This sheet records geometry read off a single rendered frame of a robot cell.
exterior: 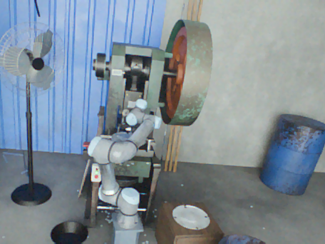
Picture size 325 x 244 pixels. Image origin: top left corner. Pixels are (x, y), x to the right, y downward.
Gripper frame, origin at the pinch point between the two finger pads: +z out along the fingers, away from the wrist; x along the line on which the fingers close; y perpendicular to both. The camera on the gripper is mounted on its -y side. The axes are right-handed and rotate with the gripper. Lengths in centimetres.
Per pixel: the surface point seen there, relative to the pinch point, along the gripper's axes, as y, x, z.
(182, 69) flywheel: 38, 41, -37
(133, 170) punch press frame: 6.8, -7.4, 31.3
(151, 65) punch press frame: 12, 37, -40
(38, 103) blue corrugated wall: -92, 126, 82
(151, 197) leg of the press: 24, -23, 48
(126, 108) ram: -2.3, 27.1, -5.0
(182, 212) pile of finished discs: 44, -43, 37
